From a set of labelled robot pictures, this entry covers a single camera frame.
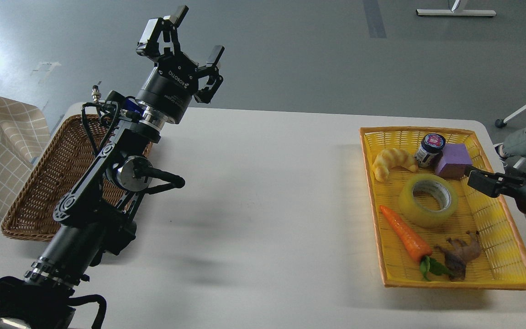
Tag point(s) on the brown ginger root toy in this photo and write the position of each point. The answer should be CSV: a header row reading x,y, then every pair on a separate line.
x,y
457,258

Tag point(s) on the toy croissant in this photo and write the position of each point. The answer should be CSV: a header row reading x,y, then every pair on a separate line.
x,y
390,158

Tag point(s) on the white stand base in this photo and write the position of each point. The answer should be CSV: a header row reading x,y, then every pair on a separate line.
x,y
457,9

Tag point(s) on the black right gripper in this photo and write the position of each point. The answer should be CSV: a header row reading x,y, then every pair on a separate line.
x,y
494,184

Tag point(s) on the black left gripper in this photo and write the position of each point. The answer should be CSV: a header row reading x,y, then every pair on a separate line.
x,y
174,80

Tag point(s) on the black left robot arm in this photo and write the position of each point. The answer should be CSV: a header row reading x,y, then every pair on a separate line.
x,y
97,214

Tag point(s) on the yellow tape roll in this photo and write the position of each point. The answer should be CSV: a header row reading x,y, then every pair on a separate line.
x,y
427,200

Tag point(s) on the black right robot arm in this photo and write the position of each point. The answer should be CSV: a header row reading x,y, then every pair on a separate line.
x,y
512,183

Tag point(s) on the small dark jar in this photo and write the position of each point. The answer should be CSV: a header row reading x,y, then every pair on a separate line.
x,y
429,148

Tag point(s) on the yellow woven tray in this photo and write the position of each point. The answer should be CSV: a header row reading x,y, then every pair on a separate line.
x,y
502,264

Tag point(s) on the toy orange carrot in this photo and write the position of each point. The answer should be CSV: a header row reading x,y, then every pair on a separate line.
x,y
417,248

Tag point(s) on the purple foam block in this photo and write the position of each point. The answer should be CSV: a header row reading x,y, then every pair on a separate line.
x,y
452,162

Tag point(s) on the brown wicker basket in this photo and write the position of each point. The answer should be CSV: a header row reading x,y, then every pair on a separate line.
x,y
62,165

